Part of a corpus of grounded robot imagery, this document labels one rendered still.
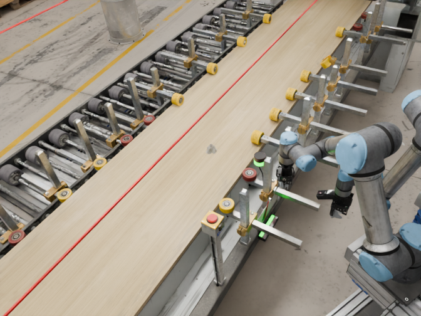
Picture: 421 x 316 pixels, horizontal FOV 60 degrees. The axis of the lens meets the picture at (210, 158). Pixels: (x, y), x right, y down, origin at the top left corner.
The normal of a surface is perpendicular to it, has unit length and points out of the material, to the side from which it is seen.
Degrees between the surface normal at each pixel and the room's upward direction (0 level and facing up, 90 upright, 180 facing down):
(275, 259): 0
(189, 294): 0
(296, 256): 0
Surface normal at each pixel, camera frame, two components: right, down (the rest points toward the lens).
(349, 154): -0.92, 0.24
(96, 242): -0.07, -0.71
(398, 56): -0.54, 0.62
